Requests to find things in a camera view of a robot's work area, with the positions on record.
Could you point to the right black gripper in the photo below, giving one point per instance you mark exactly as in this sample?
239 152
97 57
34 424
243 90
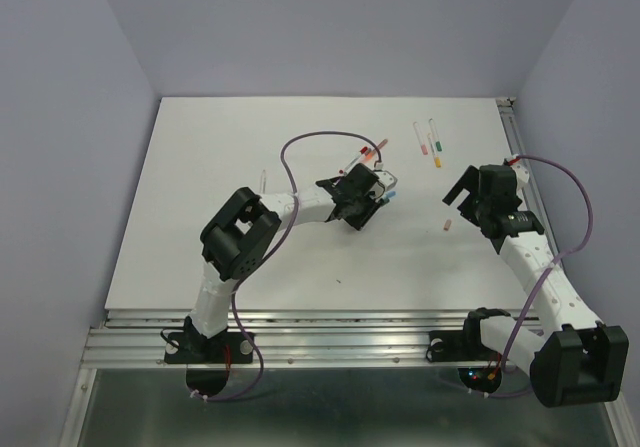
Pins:
469 182

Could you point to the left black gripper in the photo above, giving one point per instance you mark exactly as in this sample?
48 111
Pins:
372 206

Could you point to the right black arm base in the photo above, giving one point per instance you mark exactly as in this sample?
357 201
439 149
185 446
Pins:
464 344

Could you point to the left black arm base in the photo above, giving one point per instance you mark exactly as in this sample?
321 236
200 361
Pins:
185 348

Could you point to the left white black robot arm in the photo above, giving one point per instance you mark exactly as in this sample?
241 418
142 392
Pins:
236 240

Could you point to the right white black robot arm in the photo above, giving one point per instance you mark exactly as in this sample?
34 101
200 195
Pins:
569 354

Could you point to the orange highlighter pen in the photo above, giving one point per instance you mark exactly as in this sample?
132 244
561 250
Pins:
374 152

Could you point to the red capped marker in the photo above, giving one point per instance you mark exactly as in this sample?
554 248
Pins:
343 170

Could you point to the green capped marker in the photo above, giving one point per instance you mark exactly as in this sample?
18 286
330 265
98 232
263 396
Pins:
435 134

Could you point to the pink capped marker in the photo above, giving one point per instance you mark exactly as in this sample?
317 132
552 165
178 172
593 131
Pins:
420 138

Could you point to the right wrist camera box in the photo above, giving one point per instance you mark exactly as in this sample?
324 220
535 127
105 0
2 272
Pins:
520 170

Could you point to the right side aluminium rail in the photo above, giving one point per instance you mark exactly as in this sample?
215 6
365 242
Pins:
522 152

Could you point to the aluminium rail frame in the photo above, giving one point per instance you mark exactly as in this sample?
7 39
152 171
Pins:
332 378

